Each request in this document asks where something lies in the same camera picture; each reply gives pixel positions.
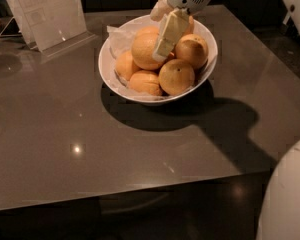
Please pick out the white ceramic bowl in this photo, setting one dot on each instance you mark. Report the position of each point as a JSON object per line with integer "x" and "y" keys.
{"x": 106, "y": 64}

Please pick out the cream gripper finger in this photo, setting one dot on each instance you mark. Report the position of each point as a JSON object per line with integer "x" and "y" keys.
{"x": 172, "y": 27}
{"x": 160, "y": 10}

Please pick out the large orange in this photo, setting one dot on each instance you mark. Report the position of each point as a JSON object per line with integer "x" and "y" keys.
{"x": 142, "y": 49}

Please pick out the front right orange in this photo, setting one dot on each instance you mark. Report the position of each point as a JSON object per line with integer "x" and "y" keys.
{"x": 176, "y": 77}

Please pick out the clear acrylic sign holder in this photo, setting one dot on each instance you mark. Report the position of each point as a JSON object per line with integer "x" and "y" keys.
{"x": 51, "y": 26}

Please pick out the top back orange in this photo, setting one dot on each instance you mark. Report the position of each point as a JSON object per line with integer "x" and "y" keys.
{"x": 190, "y": 27}

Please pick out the back left orange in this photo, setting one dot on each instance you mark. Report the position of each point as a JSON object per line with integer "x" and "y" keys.
{"x": 147, "y": 30}

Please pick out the front left orange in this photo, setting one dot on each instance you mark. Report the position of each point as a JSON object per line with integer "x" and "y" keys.
{"x": 145, "y": 81}

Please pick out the white paper bowl liner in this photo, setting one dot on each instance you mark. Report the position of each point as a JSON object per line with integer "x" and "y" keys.
{"x": 133, "y": 72}

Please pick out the small hidden middle orange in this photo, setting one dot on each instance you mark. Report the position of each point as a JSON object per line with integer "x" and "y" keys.
{"x": 170, "y": 56}

